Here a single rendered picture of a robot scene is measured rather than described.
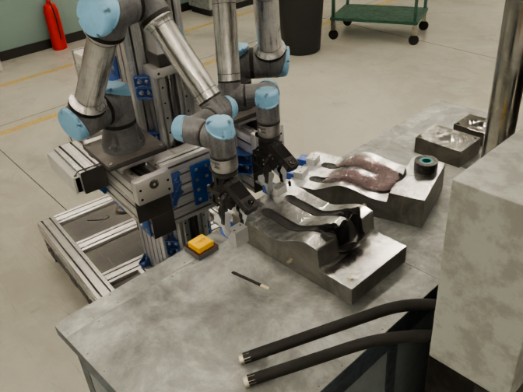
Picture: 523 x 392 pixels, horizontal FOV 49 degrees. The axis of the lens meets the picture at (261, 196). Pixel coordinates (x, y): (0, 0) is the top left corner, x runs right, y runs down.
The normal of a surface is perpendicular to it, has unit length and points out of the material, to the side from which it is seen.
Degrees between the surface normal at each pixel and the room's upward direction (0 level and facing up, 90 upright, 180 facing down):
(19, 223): 0
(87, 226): 0
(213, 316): 0
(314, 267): 90
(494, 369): 90
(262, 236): 90
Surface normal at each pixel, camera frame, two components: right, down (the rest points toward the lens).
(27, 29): 0.65, 0.37
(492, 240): -0.72, 0.41
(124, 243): -0.07, -0.84
